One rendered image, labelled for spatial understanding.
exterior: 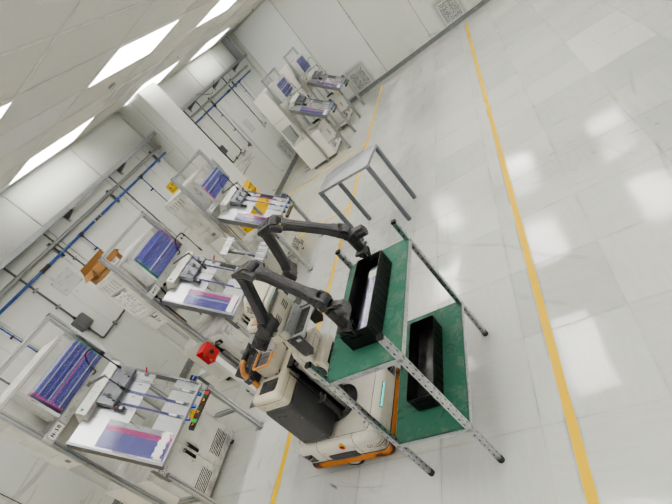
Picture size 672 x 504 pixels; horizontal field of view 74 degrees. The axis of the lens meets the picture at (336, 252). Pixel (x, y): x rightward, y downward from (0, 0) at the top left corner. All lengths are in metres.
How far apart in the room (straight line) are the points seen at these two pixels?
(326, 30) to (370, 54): 1.13
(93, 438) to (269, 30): 9.58
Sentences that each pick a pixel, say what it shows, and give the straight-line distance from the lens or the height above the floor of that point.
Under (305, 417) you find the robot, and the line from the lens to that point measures 2.93.
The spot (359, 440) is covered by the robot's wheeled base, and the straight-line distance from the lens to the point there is 2.96.
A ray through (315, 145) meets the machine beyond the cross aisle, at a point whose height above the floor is 0.41.
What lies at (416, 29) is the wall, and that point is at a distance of 11.04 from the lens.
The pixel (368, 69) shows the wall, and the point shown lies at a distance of 11.31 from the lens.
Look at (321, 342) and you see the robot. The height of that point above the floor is 0.80.
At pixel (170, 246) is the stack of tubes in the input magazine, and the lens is 4.89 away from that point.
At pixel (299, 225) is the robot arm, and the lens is 2.39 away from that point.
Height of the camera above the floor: 2.22
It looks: 24 degrees down
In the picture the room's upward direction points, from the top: 43 degrees counter-clockwise
